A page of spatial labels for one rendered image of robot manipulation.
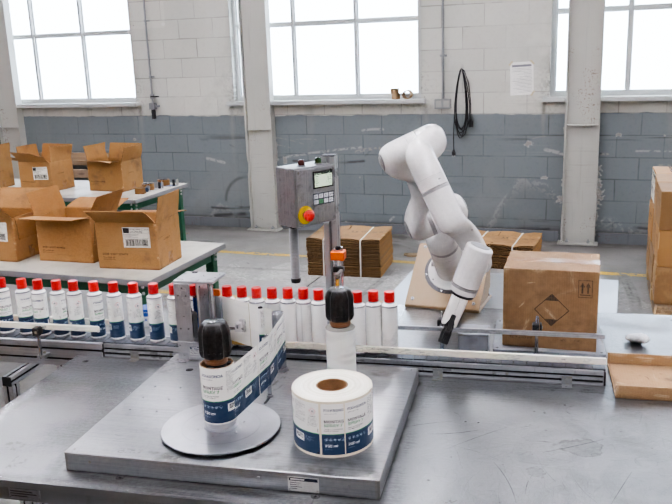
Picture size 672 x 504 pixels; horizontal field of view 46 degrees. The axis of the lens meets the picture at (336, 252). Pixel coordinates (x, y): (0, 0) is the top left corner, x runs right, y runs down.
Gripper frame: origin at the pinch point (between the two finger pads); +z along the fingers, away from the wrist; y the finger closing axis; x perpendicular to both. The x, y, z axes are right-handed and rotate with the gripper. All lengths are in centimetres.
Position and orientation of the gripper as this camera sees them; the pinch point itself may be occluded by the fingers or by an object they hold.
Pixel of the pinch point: (444, 336)
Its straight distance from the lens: 255.2
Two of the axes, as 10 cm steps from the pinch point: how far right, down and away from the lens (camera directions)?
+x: 9.3, 3.5, -1.3
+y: -2.3, 2.5, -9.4
